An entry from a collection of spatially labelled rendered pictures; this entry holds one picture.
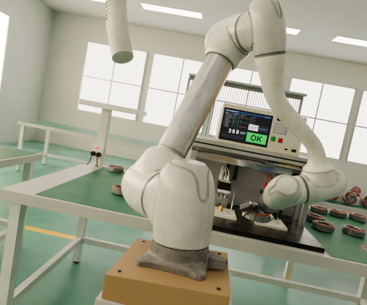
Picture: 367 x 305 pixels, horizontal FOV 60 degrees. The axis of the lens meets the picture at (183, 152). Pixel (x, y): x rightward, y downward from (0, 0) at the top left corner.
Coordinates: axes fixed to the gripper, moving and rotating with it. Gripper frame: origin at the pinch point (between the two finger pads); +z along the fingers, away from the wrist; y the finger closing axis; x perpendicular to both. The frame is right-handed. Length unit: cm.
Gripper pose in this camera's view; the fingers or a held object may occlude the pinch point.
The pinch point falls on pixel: (257, 215)
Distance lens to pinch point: 147.8
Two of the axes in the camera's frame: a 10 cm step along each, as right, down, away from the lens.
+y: 9.8, 1.9, -0.5
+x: 2.0, -8.9, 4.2
